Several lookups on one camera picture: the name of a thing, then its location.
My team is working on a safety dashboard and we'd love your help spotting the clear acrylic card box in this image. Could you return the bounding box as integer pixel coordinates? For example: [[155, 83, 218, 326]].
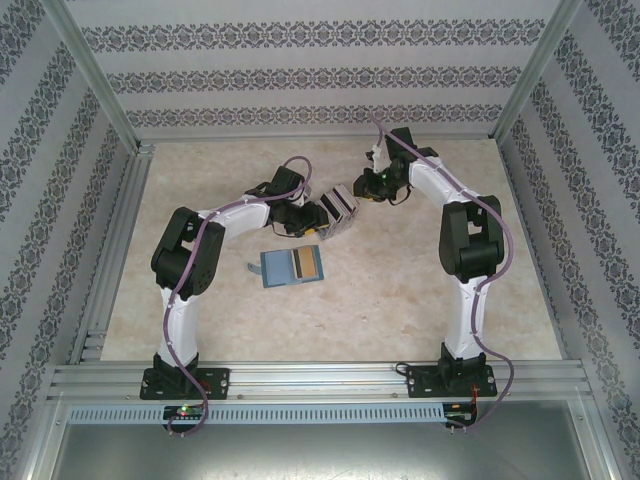
[[315, 183, 362, 241]]

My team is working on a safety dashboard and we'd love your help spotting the gold card with black stripe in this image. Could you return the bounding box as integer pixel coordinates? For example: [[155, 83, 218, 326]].
[[293, 247, 322, 280]]

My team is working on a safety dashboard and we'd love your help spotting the blue leather card holder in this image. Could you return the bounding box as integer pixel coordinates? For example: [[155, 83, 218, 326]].
[[248, 245, 325, 289]]

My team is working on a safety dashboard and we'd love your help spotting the grey metal panel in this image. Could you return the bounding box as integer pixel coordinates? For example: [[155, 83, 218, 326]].
[[24, 422, 616, 480]]

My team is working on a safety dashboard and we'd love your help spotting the aluminium frame bar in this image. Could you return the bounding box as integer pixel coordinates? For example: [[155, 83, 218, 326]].
[[137, 130, 496, 146]]

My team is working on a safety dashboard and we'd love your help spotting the purple cable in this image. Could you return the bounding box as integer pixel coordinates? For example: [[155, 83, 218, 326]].
[[162, 156, 316, 439], [372, 113, 516, 436]]

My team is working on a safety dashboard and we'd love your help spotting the aluminium mounting rail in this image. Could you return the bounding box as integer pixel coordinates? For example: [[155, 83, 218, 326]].
[[47, 362, 594, 401]]

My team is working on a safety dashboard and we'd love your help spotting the aluminium side rail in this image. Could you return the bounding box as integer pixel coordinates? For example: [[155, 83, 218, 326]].
[[69, 144, 156, 364]]

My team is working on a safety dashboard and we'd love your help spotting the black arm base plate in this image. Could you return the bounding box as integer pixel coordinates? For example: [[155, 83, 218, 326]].
[[407, 365, 499, 400], [141, 367, 231, 401]]

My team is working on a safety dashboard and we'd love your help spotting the slotted grey cable duct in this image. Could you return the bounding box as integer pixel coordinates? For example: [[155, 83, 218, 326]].
[[67, 403, 446, 424]]

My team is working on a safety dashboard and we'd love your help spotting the aluminium frame post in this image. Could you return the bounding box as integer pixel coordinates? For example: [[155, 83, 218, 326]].
[[44, 0, 146, 154], [492, 0, 586, 144]]

